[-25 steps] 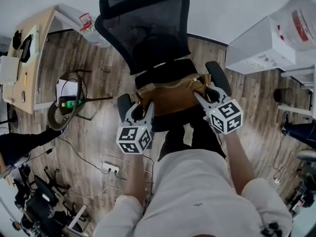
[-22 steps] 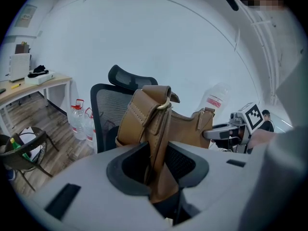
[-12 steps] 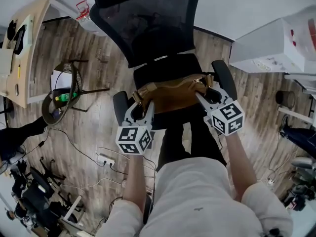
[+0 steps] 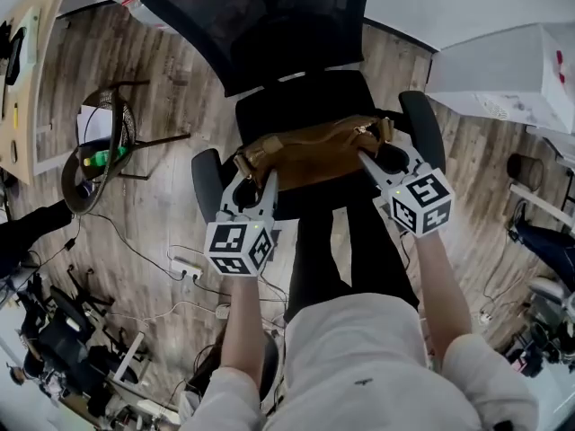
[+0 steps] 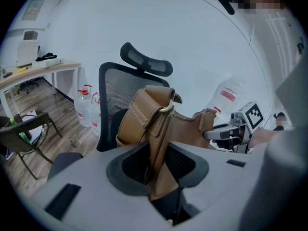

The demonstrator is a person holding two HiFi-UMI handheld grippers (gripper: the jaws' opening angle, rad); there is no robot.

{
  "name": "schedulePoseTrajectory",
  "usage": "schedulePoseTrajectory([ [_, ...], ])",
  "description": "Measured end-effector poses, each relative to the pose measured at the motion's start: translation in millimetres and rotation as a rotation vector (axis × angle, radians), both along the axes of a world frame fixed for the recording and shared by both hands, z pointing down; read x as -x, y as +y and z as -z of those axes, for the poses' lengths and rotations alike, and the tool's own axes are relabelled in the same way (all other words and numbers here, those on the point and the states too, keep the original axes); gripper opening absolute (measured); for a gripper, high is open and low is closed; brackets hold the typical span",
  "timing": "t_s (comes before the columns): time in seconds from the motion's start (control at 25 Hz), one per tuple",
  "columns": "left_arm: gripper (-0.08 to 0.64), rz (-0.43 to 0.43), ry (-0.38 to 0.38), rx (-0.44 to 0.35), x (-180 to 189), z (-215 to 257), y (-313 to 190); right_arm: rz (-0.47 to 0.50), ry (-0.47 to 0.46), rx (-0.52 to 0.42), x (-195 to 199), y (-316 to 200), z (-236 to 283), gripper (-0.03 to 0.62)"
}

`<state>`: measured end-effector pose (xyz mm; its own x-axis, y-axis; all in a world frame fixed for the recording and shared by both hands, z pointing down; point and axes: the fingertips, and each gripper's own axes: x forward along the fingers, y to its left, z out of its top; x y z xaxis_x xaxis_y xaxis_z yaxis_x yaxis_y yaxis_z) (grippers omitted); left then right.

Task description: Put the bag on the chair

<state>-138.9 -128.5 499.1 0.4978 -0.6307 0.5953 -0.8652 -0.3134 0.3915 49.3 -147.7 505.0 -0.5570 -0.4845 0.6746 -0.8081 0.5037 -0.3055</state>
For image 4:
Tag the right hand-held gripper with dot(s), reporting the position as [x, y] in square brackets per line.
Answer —
[422, 204]

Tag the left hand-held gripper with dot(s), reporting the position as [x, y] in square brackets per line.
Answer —
[233, 245]

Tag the brown leather bag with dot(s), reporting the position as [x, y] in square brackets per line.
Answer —
[314, 151]

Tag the black mesh office chair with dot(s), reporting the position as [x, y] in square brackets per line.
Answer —
[287, 38]

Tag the person's left forearm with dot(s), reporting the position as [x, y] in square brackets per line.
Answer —
[242, 321]

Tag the person's right forearm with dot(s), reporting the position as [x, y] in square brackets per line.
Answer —
[442, 285]

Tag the dark blue chair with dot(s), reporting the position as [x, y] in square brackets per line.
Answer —
[545, 245]

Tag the black chair base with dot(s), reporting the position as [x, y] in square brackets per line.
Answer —
[76, 299]

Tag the person's black trousers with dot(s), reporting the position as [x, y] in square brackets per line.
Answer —
[314, 263]

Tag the white power strip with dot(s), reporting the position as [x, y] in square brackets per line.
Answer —
[186, 267]

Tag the black metal stand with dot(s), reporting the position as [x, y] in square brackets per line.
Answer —
[148, 144]

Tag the white power adapter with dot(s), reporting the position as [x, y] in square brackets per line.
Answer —
[222, 311]

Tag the black mesh waste bin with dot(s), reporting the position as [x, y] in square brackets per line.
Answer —
[525, 171]

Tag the white cabinet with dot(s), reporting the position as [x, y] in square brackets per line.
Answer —
[494, 74]

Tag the round wicker basket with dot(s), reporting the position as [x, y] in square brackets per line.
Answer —
[121, 119]

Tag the green plastic bottle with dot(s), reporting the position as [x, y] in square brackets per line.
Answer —
[103, 156]

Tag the white paper in basket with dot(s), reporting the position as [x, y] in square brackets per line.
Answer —
[92, 124]

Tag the black round stool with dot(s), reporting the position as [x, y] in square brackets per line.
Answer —
[269, 366]

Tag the black power adapter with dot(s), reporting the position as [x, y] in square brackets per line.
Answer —
[70, 243]

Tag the person's white hoodie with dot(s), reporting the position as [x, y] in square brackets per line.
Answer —
[359, 366]

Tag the light wooden desk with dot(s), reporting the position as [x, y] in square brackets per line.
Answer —
[27, 106]

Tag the yellow pen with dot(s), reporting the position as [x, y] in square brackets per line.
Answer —
[15, 116]

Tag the black handheld device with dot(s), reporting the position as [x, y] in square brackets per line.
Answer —
[14, 56]

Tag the white desk frame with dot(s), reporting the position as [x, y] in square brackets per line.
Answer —
[130, 357]

